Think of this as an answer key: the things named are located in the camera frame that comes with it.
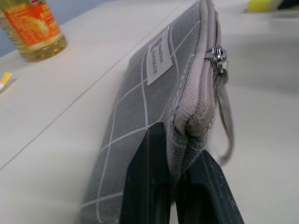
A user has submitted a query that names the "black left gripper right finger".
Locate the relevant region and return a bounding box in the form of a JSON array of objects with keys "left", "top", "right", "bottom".
[{"left": 175, "top": 149, "right": 245, "bottom": 224}]

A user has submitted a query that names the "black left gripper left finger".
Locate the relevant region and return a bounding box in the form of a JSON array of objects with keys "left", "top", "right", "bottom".
[{"left": 118, "top": 121, "right": 176, "bottom": 224}]

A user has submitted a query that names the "grey grid fabric pouch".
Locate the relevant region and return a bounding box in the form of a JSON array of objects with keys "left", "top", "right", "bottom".
[{"left": 78, "top": 0, "right": 235, "bottom": 224}]

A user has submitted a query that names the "yellow highlighter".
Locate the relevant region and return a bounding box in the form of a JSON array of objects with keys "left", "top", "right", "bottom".
[{"left": 0, "top": 71, "right": 13, "bottom": 91}]

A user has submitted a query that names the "oil bottle with orange label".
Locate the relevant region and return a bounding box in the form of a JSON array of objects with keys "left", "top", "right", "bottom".
[{"left": 0, "top": 0, "right": 68, "bottom": 63}]

